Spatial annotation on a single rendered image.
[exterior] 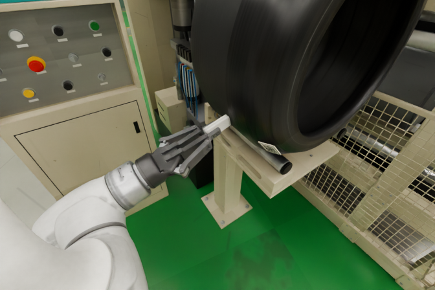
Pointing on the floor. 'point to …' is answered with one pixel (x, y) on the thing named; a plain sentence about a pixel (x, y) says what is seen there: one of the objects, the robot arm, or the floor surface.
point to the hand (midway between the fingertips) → (217, 127)
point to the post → (226, 180)
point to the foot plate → (227, 212)
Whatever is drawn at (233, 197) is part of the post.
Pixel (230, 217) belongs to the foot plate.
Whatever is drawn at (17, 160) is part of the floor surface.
